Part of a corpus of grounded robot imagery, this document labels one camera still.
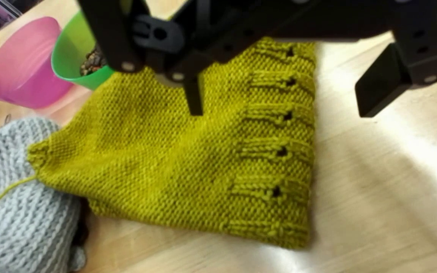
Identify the yellow knitted cloth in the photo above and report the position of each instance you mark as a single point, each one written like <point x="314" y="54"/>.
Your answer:
<point x="193" y="168"/>

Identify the green plastic bowl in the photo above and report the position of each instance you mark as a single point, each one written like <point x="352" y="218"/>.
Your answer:
<point x="71" y="55"/>

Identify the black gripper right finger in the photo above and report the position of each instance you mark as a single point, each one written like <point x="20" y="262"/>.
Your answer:
<point x="410" y="55"/>

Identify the pink plastic bowl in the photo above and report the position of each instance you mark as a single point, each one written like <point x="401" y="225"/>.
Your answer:
<point x="23" y="70"/>

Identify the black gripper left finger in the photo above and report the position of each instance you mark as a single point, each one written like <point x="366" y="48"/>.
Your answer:
<point x="121" y="36"/>

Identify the grey knitted cloth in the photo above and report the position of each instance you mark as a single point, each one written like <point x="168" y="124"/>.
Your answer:
<point x="21" y="218"/>

